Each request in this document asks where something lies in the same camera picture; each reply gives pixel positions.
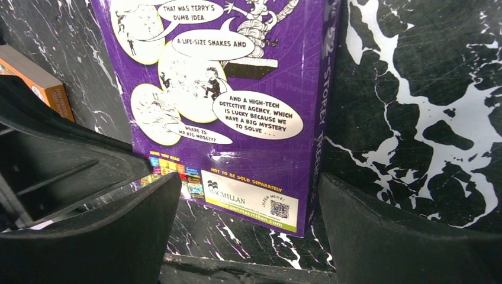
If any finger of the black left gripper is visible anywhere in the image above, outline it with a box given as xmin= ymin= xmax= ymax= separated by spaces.
xmin=1 ymin=75 xmax=152 ymax=231

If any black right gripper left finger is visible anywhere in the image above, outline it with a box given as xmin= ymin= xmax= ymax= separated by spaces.
xmin=1 ymin=173 xmax=181 ymax=283

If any orange small treehouse book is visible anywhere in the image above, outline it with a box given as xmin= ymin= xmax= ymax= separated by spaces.
xmin=1 ymin=44 xmax=75 ymax=121

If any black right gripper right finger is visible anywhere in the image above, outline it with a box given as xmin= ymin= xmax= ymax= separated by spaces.
xmin=318 ymin=173 xmax=501 ymax=283

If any purple treehouse book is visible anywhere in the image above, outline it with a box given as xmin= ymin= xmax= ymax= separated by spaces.
xmin=91 ymin=1 xmax=340 ymax=237

